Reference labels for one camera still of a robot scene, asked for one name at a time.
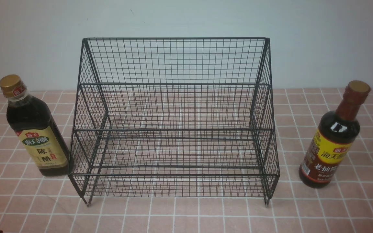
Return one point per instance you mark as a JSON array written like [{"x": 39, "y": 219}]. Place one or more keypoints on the soy sauce bottle red cap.
[{"x": 335, "y": 134}]

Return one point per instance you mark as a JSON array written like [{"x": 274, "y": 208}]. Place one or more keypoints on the vinegar bottle gold cap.
[{"x": 31, "y": 120}]

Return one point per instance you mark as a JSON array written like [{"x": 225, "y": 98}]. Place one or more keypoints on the black wire mesh shelf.
[{"x": 174, "y": 117}]

